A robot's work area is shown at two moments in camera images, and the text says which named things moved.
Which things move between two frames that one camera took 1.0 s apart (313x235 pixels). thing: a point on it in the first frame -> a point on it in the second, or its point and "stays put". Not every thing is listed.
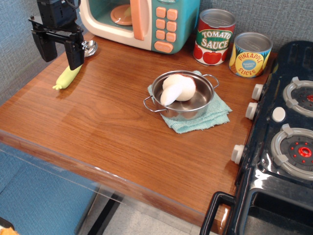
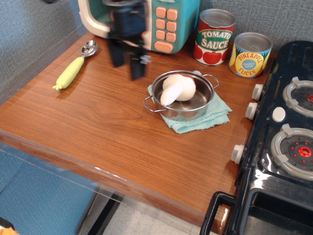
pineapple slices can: x=249 y=54 stays put
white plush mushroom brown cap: x=178 y=86 stays put
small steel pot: x=184 y=110 stays put
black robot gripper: x=57 y=19 -> x=128 y=26
